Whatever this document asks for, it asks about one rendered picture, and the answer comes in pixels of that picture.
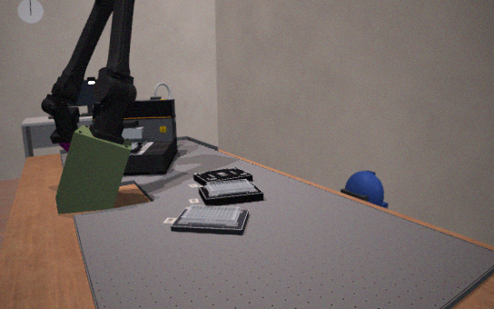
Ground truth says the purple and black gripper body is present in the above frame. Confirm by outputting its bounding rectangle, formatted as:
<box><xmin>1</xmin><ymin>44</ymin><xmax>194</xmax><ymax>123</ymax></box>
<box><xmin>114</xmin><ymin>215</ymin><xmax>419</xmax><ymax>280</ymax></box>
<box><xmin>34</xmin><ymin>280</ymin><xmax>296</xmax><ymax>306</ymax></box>
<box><xmin>50</xmin><ymin>116</ymin><xmax>74</xmax><ymax>144</ymax></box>

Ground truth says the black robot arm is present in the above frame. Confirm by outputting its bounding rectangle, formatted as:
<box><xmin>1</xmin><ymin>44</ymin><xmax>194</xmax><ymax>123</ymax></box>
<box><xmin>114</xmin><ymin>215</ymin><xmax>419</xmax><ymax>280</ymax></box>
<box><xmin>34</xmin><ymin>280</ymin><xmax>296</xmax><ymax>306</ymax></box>
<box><xmin>41</xmin><ymin>0</ymin><xmax>137</xmax><ymax>145</ymax></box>

